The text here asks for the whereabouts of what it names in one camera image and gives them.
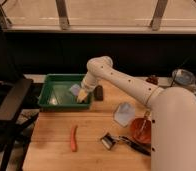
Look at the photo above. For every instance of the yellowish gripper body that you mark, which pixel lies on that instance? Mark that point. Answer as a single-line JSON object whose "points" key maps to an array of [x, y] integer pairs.
{"points": [[82, 96]]}

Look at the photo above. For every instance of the blue sponge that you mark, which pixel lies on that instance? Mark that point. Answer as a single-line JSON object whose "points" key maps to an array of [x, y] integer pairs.
{"points": [[75, 89]]}

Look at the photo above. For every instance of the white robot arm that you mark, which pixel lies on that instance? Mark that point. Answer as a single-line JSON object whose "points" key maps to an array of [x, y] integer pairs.
{"points": [[173, 114]]}

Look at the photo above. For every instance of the green plastic tray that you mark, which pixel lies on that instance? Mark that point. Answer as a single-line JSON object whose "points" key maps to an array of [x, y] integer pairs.
{"points": [[56, 93]]}

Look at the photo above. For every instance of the dark brown block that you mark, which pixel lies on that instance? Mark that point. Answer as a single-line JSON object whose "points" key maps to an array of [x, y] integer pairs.
{"points": [[98, 93]]}

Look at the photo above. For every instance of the orange carrot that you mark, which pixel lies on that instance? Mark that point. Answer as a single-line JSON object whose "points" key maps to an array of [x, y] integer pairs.
{"points": [[73, 142]]}

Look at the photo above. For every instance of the light blue cloth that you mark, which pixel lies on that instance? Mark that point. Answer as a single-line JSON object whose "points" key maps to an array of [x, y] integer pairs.
{"points": [[124, 114]]}

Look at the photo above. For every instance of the spoon in orange bowl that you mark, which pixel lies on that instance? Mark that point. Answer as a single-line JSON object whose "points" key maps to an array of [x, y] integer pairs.
{"points": [[145, 123]]}

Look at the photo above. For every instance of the orange bowl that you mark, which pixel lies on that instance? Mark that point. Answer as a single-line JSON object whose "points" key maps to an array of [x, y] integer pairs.
{"points": [[141, 137]]}

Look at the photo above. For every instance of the black office chair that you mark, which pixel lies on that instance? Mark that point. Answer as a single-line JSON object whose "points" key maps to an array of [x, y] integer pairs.
{"points": [[10, 109]]}

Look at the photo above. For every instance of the metal pan with lid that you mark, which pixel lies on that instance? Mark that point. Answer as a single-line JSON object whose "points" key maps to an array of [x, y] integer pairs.
{"points": [[183, 77]]}

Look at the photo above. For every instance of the black handled peeler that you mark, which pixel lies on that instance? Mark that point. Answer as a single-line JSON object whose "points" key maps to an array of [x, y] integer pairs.
{"points": [[109, 141]]}

